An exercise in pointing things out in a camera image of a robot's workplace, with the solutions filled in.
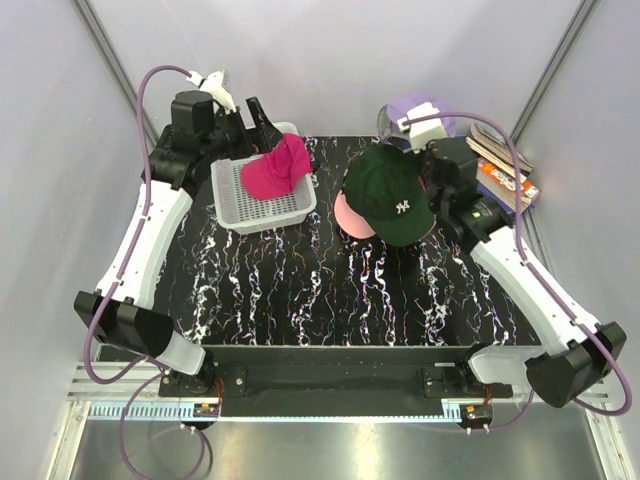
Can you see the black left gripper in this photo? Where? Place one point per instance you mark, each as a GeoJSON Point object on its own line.
{"type": "Point", "coordinates": [269, 136]}

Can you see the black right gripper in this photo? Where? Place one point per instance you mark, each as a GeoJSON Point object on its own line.
{"type": "Point", "coordinates": [426, 151]}

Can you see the dark green cap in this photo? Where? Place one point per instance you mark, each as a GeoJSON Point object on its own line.
{"type": "Point", "coordinates": [384, 187]}

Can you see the lavender baseball cap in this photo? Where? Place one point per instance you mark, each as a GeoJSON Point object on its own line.
{"type": "Point", "coordinates": [392, 112]}

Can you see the light pink baseball cap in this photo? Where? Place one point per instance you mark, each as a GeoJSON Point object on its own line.
{"type": "Point", "coordinates": [350, 221]}

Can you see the beige baseball cap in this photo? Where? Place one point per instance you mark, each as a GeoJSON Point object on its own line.
{"type": "Point", "coordinates": [430, 224]}

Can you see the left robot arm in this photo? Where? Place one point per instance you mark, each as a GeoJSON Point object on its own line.
{"type": "Point", "coordinates": [119, 311]}

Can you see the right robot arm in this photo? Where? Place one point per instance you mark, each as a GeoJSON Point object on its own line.
{"type": "Point", "coordinates": [575, 350]}

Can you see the tan paperback book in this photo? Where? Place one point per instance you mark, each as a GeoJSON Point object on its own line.
{"type": "Point", "coordinates": [491, 148]}

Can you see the orange paperback book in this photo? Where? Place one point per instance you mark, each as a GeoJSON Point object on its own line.
{"type": "Point", "coordinates": [499, 185]}

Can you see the white plastic basket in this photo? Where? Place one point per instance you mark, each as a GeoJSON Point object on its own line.
{"type": "Point", "coordinates": [237, 210]}

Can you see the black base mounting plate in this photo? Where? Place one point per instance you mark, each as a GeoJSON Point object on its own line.
{"type": "Point", "coordinates": [277, 383]}

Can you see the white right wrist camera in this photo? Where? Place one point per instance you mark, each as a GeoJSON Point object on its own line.
{"type": "Point", "coordinates": [417, 132]}

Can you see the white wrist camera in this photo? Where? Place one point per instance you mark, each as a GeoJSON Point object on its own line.
{"type": "Point", "coordinates": [215, 85]}
{"type": "Point", "coordinates": [417, 132]}

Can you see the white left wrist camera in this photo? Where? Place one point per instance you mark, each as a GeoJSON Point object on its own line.
{"type": "Point", "coordinates": [215, 85]}

